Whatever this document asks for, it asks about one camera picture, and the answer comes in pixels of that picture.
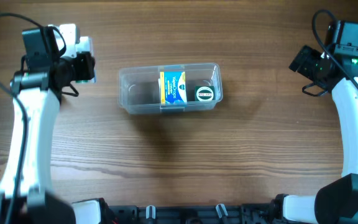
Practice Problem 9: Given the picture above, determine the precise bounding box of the blue yellow VapoDrops box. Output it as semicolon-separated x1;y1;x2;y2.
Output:
158;71;188;105

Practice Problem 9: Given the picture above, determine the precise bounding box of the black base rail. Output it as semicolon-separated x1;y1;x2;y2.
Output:
110;203;289;224

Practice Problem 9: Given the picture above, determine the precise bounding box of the white medicine box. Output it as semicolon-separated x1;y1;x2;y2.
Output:
157;77;186;108

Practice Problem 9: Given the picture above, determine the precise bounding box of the clear plastic container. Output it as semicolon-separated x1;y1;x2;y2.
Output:
119;63;223;114

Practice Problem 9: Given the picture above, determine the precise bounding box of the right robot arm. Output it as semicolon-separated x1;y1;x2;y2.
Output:
272;21;358;223

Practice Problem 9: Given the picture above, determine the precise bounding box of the white green box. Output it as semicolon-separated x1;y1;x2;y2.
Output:
75;36;96;83

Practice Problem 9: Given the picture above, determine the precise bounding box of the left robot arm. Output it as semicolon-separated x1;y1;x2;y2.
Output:
0;24;108;223

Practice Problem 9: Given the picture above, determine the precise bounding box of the green round-label box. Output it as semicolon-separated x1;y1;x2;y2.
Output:
195;86;216;101

